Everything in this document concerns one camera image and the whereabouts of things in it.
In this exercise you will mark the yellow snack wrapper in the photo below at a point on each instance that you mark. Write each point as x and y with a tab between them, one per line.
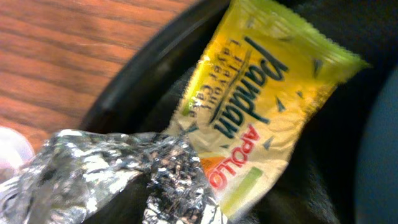
262	76

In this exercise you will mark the round black serving tray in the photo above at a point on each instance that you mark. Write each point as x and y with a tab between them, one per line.
317	186

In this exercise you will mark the dark blue plate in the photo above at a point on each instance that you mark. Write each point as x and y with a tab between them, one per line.
375	193

